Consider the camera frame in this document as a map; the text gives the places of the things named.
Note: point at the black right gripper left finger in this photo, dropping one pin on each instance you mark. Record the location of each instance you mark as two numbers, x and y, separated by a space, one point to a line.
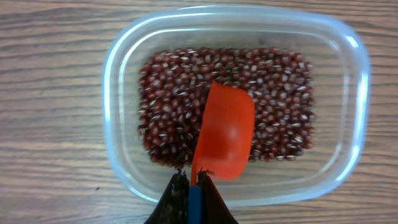
172 208

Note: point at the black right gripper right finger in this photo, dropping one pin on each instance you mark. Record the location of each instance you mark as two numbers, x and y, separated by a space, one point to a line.
214 210

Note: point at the red measuring scoop blue handle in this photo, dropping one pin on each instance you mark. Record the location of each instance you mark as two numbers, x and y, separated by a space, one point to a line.
224 142

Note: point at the red beans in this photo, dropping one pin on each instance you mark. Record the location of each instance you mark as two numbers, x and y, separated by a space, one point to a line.
174 87

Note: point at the clear plastic food container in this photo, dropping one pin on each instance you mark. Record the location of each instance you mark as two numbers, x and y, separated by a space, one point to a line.
342 76

